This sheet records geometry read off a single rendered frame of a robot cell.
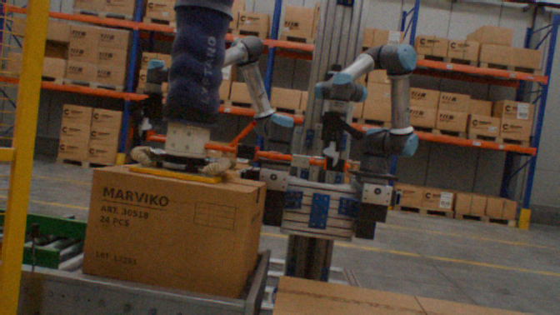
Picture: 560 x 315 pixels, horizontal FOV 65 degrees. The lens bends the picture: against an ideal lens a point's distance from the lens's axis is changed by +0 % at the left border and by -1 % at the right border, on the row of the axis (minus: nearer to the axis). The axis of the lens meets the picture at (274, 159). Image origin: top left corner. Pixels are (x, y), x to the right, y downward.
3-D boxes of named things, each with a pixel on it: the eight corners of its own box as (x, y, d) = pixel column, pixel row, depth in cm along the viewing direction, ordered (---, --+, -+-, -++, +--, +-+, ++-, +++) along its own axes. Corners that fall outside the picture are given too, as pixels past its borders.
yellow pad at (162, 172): (127, 171, 169) (129, 158, 169) (138, 169, 179) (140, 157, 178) (215, 184, 165) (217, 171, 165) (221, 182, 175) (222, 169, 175)
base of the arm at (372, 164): (355, 169, 237) (357, 151, 236) (383, 172, 237) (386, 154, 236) (359, 171, 222) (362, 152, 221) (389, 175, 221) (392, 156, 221)
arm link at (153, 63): (168, 62, 206) (150, 57, 202) (166, 85, 207) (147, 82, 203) (163, 62, 213) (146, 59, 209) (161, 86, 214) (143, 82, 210)
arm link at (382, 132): (370, 152, 237) (373, 127, 236) (393, 156, 228) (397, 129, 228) (358, 151, 228) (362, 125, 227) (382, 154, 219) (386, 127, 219)
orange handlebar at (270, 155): (121, 138, 181) (122, 130, 180) (150, 139, 211) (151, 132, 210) (350, 172, 171) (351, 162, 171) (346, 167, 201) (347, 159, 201)
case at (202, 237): (81, 272, 167) (92, 167, 165) (129, 248, 207) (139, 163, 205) (235, 302, 160) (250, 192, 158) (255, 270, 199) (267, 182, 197)
